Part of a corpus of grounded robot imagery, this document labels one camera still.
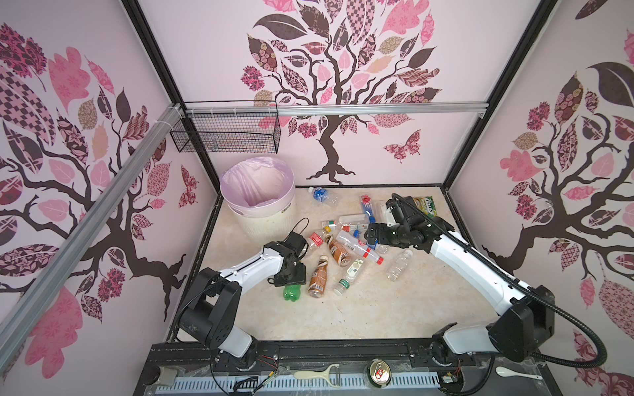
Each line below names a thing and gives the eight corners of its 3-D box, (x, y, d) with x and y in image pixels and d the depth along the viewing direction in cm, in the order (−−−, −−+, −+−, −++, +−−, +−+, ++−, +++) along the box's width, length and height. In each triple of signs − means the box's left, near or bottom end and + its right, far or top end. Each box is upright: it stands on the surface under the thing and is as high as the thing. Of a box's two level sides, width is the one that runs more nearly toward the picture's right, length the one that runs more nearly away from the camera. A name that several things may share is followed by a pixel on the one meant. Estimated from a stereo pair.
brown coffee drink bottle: (341, 269, 92) (342, 264, 89) (321, 242, 100) (321, 236, 97) (351, 263, 94) (352, 258, 91) (330, 237, 102) (330, 231, 99)
